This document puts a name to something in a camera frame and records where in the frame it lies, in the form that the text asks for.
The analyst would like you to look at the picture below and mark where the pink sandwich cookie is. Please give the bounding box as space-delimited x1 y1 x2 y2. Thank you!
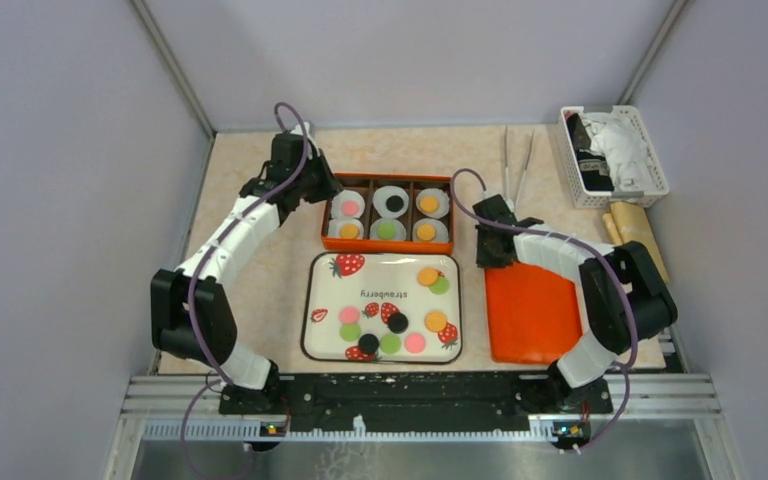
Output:
338 306 361 325
403 333 427 354
340 200 362 218

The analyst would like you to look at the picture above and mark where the yellow round biscuit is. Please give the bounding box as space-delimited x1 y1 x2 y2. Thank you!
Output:
424 311 448 333
416 223 437 242
338 223 362 239
417 267 441 287
418 196 440 216

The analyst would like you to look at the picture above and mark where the orange cookie box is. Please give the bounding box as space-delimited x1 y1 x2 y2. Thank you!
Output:
321 173 455 254

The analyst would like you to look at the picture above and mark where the orange box lid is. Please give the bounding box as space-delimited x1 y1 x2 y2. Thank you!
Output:
484 263 583 365

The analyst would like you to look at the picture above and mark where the black sandwich cookie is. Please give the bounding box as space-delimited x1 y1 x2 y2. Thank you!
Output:
387 312 409 334
385 195 405 216
357 333 380 356

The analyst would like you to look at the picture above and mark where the green sandwich cookie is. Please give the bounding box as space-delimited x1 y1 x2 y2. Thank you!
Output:
376 220 398 241
379 334 402 355
428 276 450 295
339 323 362 342

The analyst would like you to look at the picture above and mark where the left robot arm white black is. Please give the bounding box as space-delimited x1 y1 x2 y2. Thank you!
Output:
150 128 342 414

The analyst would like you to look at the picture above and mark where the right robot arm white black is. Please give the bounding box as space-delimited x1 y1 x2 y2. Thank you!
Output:
472 195 678 412

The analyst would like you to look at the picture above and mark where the white paper cup liner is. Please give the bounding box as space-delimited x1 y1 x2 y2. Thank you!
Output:
370 218 407 242
412 218 450 243
416 188 451 220
330 189 366 219
327 218 364 240
372 185 409 219

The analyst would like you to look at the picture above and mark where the white plastic basket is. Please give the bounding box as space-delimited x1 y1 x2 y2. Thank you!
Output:
556 105 670 209

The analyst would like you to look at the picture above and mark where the black cloth in basket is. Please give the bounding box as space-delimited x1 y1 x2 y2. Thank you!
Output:
565 113 615 192

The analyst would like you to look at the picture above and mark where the tan paper bag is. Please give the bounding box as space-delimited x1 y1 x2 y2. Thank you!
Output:
602 202 670 283

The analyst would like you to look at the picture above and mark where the white strawberry print tray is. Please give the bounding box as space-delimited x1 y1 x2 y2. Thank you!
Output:
300 252 463 365

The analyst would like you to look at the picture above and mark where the white crumpled cloth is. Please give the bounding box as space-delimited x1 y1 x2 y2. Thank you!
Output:
581 112 656 192

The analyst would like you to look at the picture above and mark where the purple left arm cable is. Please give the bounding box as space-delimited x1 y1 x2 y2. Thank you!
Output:
178 101 312 480

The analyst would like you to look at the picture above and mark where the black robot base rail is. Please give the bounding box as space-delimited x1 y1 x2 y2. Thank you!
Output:
219 371 614 433

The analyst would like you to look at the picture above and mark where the aluminium frame rail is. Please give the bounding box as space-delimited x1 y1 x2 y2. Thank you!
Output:
105 371 745 479

